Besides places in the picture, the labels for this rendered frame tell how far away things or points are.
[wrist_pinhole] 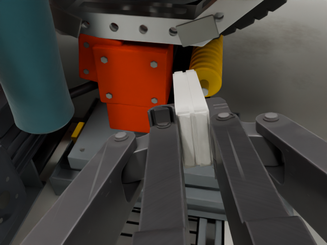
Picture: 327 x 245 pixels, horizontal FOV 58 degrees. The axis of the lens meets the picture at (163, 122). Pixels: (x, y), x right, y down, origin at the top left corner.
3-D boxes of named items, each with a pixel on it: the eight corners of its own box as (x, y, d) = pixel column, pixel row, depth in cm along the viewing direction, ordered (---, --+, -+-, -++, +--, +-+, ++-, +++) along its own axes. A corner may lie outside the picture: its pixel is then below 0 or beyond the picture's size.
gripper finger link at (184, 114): (198, 168, 14) (183, 169, 14) (188, 112, 21) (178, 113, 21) (191, 111, 13) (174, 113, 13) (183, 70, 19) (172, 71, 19)
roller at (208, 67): (221, 33, 70) (225, 8, 67) (218, 108, 48) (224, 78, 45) (197, 31, 71) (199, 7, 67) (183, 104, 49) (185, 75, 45)
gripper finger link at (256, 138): (214, 142, 12) (291, 133, 12) (201, 98, 16) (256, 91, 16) (217, 173, 12) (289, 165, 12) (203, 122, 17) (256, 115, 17)
